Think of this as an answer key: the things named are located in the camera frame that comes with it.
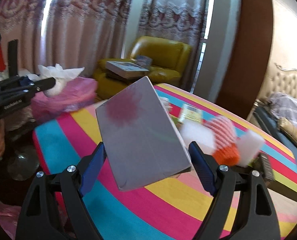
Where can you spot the blue striped folded quilt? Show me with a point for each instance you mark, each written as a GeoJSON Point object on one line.
{"type": "Point", "coordinates": [288, 107]}

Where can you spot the orange and white foam net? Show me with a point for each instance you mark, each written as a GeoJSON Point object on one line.
{"type": "Point", "coordinates": [223, 140]}

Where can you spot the small blue picture book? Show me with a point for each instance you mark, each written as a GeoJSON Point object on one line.
{"type": "Point", "coordinates": [143, 60]}

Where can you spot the brown wooden door frame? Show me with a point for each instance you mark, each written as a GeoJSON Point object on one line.
{"type": "Point", "coordinates": [251, 55]}

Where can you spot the narrow pink lace curtain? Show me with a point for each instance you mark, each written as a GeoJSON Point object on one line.
{"type": "Point", "coordinates": [171, 12]}

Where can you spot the pink trash bag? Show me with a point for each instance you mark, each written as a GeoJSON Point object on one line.
{"type": "Point", "coordinates": [71, 97]}

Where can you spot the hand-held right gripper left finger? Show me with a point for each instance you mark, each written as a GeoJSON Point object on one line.
{"type": "Point", "coordinates": [93, 170]}

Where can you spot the red bag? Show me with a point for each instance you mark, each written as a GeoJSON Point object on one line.
{"type": "Point", "coordinates": [0, 62]}

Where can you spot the pink plastic item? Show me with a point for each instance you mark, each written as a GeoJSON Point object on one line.
{"type": "Point", "coordinates": [3, 215]}

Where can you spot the grey box pink stain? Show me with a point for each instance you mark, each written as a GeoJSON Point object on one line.
{"type": "Point", "coordinates": [138, 135]}

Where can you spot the small white foam piece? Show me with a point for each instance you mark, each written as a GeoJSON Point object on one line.
{"type": "Point", "coordinates": [249, 145]}

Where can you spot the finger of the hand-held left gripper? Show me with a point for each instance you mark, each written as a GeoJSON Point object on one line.
{"type": "Point", "coordinates": [23, 80]}
{"type": "Point", "coordinates": [43, 83]}

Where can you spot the colourful striped table cloth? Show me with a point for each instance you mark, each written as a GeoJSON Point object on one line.
{"type": "Point", "coordinates": [151, 205]}

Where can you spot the bed with blue sheet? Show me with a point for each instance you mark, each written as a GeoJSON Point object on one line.
{"type": "Point", "coordinates": [264, 121]}

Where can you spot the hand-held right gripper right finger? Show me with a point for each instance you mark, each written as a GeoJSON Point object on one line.
{"type": "Point", "coordinates": [203, 170]}

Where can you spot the flat white printed box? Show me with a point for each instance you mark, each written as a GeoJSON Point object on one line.
{"type": "Point", "coordinates": [124, 68]}

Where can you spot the yellow leather armchair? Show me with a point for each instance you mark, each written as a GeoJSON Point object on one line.
{"type": "Point", "coordinates": [161, 50]}

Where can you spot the wide pink lace curtain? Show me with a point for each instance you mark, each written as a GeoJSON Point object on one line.
{"type": "Point", "coordinates": [76, 17]}

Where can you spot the white paper wad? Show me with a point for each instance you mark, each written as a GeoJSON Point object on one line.
{"type": "Point", "coordinates": [61, 73]}

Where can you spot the round translucent stand base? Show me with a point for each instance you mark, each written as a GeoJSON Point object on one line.
{"type": "Point", "coordinates": [22, 165]}

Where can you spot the black flat box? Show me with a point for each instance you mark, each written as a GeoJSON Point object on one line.
{"type": "Point", "coordinates": [264, 167]}

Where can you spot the black cylinder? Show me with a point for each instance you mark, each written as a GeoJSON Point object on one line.
{"type": "Point", "coordinates": [13, 57]}

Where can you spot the cream tufted bed headboard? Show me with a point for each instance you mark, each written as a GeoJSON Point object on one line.
{"type": "Point", "coordinates": [288, 82]}

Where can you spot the gold striped cushion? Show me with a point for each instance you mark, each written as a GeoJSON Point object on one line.
{"type": "Point", "coordinates": [293, 132]}

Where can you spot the dark flat box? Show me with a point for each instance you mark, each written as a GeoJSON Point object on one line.
{"type": "Point", "coordinates": [116, 76]}

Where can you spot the white side table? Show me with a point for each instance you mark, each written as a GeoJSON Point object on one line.
{"type": "Point", "coordinates": [26, 72]}

